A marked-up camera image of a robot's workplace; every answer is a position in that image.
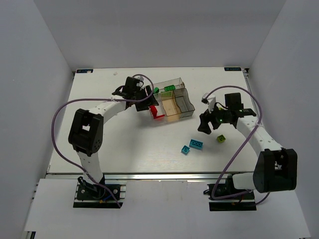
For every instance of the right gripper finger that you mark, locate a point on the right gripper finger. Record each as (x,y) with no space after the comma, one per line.
(204,127)
(205,117)

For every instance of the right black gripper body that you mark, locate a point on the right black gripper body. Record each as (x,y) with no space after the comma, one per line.
(208,121)

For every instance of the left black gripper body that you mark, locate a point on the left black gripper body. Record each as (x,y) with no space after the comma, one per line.
(146,100)

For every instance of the cyan long lego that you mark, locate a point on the cyan long lego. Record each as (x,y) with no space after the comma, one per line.
(196,144)

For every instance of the red curved lego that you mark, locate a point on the red curved lego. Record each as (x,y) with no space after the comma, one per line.
(159,117)

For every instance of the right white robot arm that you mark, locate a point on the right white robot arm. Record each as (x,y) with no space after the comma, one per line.
(276,167)

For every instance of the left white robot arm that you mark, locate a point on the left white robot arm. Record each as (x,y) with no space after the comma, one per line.
(87,129)

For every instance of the grey smoky container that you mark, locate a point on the grey smoky container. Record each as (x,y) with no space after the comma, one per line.
(183,104)

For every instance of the lime lego near front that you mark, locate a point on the lime lego near front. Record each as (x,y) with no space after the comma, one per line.
(221,138)

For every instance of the cyan small lego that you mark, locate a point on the cyan small lego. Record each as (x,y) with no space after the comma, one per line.
(185,150)

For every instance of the amber transparent container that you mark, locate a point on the amber transparent container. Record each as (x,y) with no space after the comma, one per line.
(171,108)

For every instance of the right blue table label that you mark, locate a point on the right blue table label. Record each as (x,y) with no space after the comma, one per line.
(232,69)

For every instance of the blue table label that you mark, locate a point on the blue table label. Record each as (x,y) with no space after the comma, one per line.
(84,71)
(232,69)

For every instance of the long clear smoky container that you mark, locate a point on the long clear smoky container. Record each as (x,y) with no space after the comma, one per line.
(178,83)

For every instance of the left blue table label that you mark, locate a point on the left blue table label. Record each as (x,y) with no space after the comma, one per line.
(84,71)

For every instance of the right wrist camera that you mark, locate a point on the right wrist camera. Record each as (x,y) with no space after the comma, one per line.
(210,100)

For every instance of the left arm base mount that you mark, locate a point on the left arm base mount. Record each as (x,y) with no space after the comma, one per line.
(92,196)

